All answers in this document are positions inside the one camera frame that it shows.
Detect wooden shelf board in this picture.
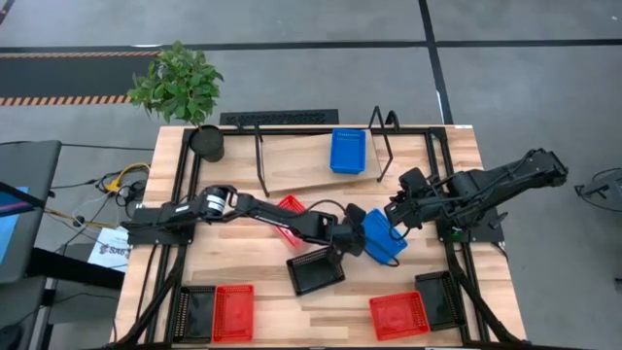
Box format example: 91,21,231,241
259,129,384,194

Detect blue plastic slotted basket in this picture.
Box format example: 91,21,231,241
328,127,368,176
360,207,410,267

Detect green leafy potted plant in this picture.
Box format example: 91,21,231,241
126,40,225,129

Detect black floor grille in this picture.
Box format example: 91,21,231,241
219,108,340,127

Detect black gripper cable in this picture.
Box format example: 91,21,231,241
302,197,349,216
375,225,411,269

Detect black metal shelf leg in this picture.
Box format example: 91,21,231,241
251,122,272,199
367,104,403,185

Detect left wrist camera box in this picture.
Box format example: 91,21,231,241
344,202,369,226

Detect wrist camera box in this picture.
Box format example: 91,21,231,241
398,166,430,193
344,202,369,226

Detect white printed paper sheet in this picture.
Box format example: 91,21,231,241
86,225,133,274

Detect black plastic slotted basket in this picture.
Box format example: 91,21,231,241
413,269,468,333
171,284,218,345
285,245,347,298

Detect black table frame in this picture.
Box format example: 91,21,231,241
111,122,532,350

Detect red plastic slotted basket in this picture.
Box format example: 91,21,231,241
211,283,257,344
273,193,313,251
367,290,432,342

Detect black plant pot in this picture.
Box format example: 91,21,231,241
188,123,226,163

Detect yellow cable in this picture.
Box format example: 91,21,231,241
103,161,153,193

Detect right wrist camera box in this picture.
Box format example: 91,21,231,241
398,166,430,193

